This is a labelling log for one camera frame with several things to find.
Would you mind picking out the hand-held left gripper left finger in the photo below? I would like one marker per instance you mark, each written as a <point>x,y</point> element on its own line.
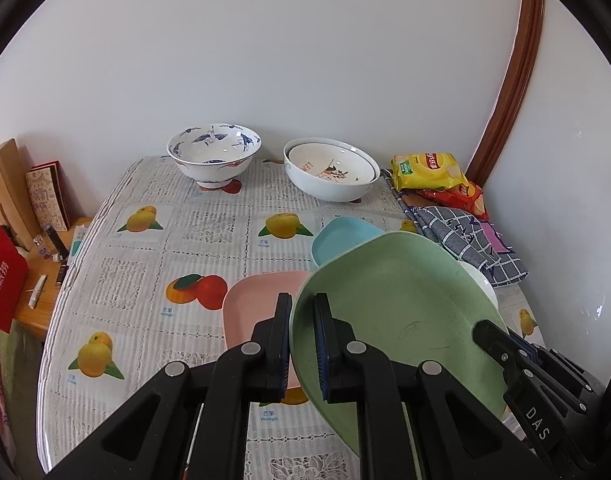
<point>285,345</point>

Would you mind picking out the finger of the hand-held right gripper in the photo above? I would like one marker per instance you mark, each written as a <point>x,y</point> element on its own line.
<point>495,342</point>
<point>525,345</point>

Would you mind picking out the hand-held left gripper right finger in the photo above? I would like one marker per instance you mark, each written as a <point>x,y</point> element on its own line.
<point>321,350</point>

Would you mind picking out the pink plate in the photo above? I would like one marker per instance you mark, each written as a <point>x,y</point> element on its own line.
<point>250,300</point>

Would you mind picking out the white plate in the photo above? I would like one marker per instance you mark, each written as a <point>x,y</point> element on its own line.
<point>483,285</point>

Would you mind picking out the green plate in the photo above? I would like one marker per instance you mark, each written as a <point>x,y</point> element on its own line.
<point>400,300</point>

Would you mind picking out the blue plate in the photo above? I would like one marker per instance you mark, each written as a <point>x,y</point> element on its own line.
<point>345,235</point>

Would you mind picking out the blue checked cloth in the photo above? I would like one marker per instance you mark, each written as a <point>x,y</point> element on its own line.
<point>465,240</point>

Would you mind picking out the red chip bag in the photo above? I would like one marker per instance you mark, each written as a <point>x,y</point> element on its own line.
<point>465,197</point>

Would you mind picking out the large white bowl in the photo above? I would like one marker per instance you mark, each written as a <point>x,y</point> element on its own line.
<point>325,187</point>

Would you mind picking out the fruit print tablecloth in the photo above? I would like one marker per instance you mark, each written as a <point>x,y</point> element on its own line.
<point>135,270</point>

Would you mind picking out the yellow chip bag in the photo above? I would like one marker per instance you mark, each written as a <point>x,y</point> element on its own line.
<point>425,170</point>

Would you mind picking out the white fruit print bowl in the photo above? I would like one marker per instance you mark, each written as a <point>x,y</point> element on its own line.
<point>330,160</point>

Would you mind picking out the blue crane print bowl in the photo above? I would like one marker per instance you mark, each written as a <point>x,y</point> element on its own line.
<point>210,165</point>

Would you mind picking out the wooden side table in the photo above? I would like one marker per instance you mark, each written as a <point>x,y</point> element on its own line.
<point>40,305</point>

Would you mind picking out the black cosmetic tube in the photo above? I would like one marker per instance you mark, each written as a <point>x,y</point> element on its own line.
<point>56,242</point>

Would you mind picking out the white pen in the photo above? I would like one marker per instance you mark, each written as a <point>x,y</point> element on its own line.
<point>36,292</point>

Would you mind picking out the green cloth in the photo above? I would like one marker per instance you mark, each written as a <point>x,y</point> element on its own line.
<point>15,385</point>

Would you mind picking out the patterned brown booklet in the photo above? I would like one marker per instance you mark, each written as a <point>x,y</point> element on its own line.
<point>47,200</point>

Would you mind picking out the red paper bag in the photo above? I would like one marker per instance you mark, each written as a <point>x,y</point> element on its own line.
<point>2,270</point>

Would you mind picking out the brown cardboard boxes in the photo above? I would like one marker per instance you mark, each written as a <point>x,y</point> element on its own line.
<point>10,185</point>

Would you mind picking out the brown wooden door frame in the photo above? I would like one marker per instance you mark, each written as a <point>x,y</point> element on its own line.
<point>515,75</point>

